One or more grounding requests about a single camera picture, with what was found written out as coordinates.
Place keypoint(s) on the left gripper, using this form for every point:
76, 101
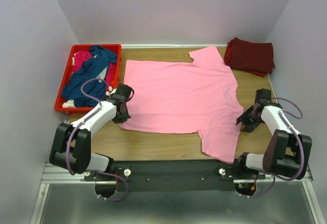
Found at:
123, 118

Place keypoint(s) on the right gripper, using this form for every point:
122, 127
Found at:
249, 127

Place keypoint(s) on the pink t-shirt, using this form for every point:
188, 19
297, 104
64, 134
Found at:
181, 97

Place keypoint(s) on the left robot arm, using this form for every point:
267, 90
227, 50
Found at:
71, 148

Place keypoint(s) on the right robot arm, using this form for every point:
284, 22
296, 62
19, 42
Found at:
288, 151

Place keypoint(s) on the navy blue t-shirt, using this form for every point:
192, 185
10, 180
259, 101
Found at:
91, 75

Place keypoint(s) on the white garment piece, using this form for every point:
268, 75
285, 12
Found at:
68, 104

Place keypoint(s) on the folded dark red t-shirt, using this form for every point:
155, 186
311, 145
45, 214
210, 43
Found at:
254, 58

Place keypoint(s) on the red plastic bin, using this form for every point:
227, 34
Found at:
59, 99

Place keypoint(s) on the magenta t-shirt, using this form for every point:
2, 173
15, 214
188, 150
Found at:
81, 56

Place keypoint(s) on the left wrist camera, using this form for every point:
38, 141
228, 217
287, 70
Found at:
110, 90

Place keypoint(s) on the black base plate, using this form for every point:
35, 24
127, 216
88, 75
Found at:
183, 175

